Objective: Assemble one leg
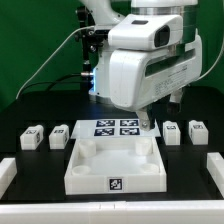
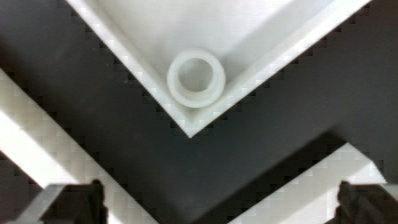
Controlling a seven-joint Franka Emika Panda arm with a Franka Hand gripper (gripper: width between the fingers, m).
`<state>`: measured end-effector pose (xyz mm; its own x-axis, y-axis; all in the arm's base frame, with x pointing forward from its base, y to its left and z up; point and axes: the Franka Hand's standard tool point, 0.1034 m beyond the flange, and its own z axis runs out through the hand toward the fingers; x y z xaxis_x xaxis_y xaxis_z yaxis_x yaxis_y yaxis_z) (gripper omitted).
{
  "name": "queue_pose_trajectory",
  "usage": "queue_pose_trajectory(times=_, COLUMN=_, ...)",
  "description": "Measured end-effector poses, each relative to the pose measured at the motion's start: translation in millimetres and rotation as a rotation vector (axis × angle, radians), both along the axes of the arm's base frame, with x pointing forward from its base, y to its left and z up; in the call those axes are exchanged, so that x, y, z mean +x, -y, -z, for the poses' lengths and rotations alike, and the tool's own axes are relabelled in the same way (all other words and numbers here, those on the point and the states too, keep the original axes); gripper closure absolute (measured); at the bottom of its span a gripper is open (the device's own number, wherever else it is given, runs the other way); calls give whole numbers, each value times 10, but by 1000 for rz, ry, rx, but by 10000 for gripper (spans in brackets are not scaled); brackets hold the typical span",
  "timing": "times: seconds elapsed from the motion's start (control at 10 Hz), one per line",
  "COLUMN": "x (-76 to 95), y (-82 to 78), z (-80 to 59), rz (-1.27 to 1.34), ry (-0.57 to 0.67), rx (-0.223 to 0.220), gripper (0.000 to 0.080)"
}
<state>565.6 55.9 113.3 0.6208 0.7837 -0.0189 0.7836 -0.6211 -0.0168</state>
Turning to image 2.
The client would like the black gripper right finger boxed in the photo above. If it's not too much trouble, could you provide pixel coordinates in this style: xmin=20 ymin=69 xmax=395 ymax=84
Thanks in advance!
xmin=336 ymin=181 xmax=398 ymax=224

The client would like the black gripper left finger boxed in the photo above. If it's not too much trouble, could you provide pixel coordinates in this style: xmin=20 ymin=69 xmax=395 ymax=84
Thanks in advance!
xmin=11 ymin=179 xmax=109 ymax=224

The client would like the white square table top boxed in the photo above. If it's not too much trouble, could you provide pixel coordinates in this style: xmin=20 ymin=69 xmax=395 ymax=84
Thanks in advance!
xmin=66 ymin=0 xmax=372 ymax=136

